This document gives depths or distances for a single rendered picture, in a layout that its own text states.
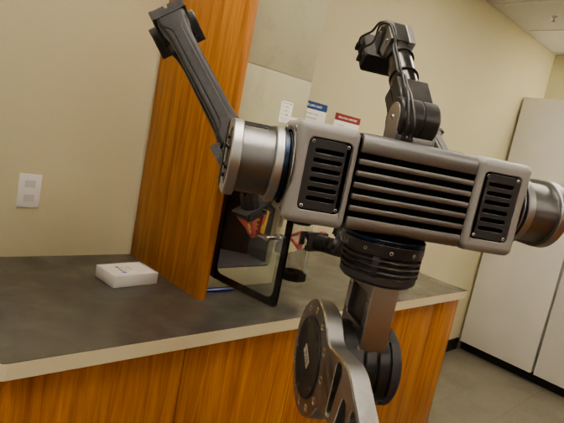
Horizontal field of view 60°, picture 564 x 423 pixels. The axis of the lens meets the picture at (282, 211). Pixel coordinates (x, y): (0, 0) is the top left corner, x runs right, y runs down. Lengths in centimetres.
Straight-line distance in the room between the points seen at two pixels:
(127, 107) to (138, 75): 12
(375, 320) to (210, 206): 83
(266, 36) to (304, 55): 18
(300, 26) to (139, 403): 128
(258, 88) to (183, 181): 40
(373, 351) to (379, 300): 9
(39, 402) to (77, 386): 8
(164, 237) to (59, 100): 57
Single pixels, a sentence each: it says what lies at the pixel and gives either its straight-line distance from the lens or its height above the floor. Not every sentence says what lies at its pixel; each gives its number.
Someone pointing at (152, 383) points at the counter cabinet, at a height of 80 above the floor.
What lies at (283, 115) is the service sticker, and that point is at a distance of 174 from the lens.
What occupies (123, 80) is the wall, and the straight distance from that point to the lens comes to 189.
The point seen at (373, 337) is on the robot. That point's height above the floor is 120.
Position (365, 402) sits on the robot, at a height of 118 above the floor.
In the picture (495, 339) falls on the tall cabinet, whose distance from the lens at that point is 449.
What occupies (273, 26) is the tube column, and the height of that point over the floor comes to 184.
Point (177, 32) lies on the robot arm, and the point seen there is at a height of 166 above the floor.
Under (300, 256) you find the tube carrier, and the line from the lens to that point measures 174.
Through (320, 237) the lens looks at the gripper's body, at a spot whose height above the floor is 118.
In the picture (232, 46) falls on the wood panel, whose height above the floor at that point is 173.
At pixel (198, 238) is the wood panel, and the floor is 113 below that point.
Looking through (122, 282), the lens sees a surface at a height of 96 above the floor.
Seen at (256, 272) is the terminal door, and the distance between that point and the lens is 152.
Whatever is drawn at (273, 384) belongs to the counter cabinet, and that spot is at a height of 69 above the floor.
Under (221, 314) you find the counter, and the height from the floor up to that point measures 94.
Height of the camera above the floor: 149
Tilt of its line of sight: 8 degrees down
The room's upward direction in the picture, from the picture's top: 11 degrees clockwise
